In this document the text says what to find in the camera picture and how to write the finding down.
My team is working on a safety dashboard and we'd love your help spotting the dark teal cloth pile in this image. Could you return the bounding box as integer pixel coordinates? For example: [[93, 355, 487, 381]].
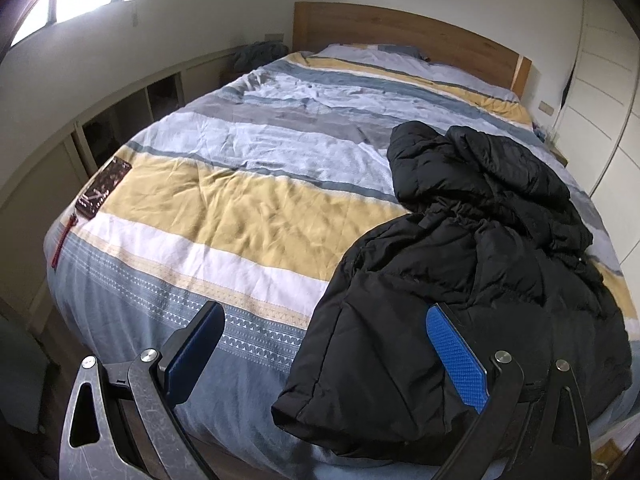
[[232, 40, 290, 73]]

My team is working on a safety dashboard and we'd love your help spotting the beige wall switch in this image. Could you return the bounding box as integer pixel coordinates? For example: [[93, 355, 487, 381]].
[[538, 101, 554, 116]]

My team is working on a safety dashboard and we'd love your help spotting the white low shelf unit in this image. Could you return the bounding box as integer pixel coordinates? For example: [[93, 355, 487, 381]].
[[1, 47, 238, 336]]

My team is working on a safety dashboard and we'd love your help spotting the blue grey pillow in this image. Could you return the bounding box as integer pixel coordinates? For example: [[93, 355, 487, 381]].
[[314, 44, 520, 102]]

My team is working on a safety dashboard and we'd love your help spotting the dark red patterned pouch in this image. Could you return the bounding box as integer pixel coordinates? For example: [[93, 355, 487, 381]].
[[50, 156, 131, 270]]

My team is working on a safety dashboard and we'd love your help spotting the white wardrobe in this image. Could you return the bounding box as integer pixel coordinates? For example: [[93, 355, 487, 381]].
[[552, 0, 640, 266]]

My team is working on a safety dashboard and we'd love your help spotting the black puffer jacket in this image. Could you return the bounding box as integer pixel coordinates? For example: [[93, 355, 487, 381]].
[[271, 122, 632, 466]]

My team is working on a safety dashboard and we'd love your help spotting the striped blue yellow duvet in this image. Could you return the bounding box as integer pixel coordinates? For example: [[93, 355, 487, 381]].
[[44, 52, 639, 479]]

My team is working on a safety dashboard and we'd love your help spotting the wooden headboard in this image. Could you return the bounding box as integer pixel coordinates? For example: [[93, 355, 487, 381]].
[[293, 1, 532, 98]]

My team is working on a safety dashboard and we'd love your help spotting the wooden nightstand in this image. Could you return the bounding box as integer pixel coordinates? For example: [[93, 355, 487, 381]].
[[533, 122, 568, 167]]

